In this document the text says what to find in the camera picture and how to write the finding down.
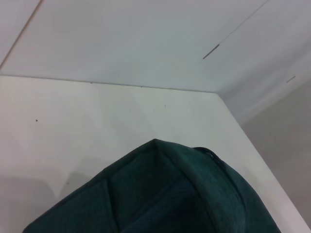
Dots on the dark teal insulated lunch bag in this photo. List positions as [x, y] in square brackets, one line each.
[170, 194]

